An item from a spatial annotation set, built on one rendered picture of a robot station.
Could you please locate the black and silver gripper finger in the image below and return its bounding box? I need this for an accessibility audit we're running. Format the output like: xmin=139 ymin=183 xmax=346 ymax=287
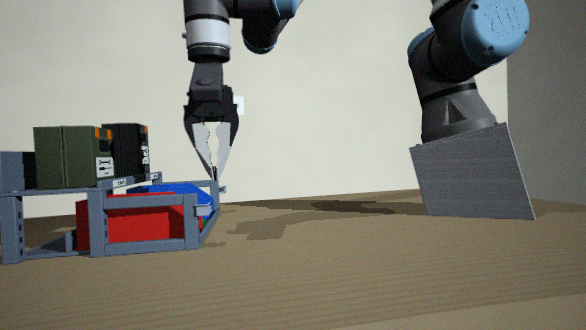
xmin=215 ymin=104 xmax=239 ymax=181
xmin=183 ymin=105 xmax=215 ymax=181

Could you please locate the red plastic bin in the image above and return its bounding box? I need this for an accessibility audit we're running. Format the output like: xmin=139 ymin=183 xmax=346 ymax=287
xmin=75 ymin=192 xmax=184 ymax=250

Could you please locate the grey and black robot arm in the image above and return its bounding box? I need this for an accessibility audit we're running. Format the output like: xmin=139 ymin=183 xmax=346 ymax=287
xmin=182 ymin=0 xmax=529 ymax=144

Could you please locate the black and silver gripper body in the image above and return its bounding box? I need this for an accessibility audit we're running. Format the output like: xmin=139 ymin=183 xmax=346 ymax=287
xmin=186 ymin=46 xmax=234 ymax=122

